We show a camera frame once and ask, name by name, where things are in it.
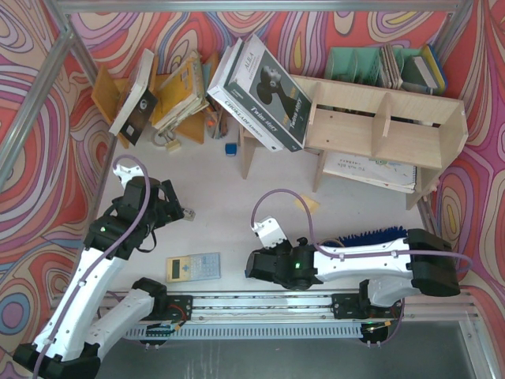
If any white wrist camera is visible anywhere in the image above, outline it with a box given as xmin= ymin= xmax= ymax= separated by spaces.
xmin=252 ymin=216 xmax=287 ymax=249
xmin=113 ymin=163 xmax=144 ymax=189

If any blue stamp block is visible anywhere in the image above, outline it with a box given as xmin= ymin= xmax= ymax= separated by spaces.
xmin=225 ymin=143 xmax=238 ymax=156

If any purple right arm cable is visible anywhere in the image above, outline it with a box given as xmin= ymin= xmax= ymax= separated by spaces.
xmin=251 ymin=189 xmax=473 ymax=273

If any grey book in organiser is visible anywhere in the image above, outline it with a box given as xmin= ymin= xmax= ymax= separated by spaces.
xmin=401 ymin=56 xmax=437 ymax=95

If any yellow wooden book stand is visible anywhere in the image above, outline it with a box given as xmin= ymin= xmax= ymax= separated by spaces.
xmin=92 ymin=55 xmax=204 ymax=144

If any blue yellow book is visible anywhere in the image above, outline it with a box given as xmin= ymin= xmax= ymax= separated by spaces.
xmin=421 ymin=44 xmax=447 ymax=96

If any spiral notebook under shelf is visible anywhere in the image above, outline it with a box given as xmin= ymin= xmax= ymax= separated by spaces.
xmin=323 ymin=152 xmax=417 ymax=193

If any blue microfibre duster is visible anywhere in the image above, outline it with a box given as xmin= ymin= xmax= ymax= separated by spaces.
xmin=338 ymin=226 xmax=407 ymax=247

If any pencils bundle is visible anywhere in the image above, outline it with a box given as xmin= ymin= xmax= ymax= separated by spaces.
xmin=204 ymin=107 xmax=228 ymax=139

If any white book with black cover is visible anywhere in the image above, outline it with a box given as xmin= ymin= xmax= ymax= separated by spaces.
xmin=109 ymin=49 xmax=158 ymax=145

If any wooden bookshelf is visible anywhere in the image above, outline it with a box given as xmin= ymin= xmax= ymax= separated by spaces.
xmin=238 ymin=73 xmax=469 ymax=211

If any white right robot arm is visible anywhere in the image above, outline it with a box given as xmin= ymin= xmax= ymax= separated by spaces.
xmin=245 ymin=228 xmax=461 ymax=310

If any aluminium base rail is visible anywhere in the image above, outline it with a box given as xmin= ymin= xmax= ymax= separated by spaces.
xmin=50 ymin=288 xmax=482 ymax=340

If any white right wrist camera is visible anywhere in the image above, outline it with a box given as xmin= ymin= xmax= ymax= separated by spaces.
xmin=252 ymin=216 xmax=287 ymax=249

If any yellow sticky note pad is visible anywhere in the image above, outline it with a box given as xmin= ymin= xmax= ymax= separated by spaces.
xmin=294 ymin=195 xmax=320 ymax=214

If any brown card stack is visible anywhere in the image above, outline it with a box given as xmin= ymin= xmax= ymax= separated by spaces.
xmin=380 ymin=43 xmax=402 ymax=90

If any yellow worn books stack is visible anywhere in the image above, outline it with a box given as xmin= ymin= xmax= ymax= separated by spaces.
xmin=152 ymin=51 xmax=208 ymax=133

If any beige calculator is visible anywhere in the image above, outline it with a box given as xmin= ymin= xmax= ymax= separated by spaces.
xmin=166 ymin=253 xmax=221 ymax=283

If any white Chokladfabriken book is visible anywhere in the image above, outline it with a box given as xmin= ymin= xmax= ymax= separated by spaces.
xmin=207 ymin=38 xmax=284 ymax=152

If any padlock with ring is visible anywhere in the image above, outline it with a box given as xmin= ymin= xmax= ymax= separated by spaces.
xmin=151 ymin=131 xmax=181 ymax=152

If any green desk organiser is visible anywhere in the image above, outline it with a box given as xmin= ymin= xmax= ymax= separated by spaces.
xmin=324 ymin=47 xmax=432 ymax=95

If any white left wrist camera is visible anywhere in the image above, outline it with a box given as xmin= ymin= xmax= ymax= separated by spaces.
xmin=113 ymin=163 xmax=144 ymax=189

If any black white Twins story book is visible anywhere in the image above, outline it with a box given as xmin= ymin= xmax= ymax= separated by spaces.
xmin=224 ymin=34 xmax=312 ymax=152

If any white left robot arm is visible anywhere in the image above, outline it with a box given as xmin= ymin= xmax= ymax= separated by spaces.
xmin=13 ymin=176 xmax=183 ymax=378

